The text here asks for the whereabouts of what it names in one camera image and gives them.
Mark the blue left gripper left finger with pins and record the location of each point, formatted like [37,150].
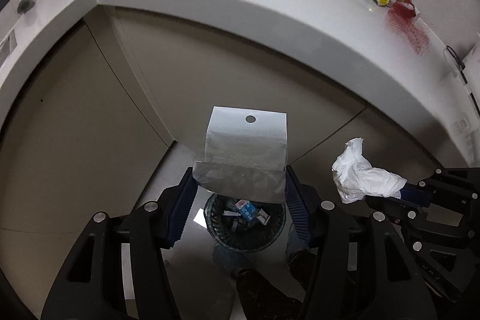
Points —
[183,196]

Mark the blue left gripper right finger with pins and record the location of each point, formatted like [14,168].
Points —
[298,205]

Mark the blue white milk carton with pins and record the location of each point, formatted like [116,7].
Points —
[247,209]

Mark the white tissue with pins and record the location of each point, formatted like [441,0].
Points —
[355,177]

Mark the clear plastic zip bag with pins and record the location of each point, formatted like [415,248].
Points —
[245,155]

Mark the black mesh trash bin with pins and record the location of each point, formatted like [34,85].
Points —
[228,227]

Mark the red mesh net bag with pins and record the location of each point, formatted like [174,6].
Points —
[404,19]

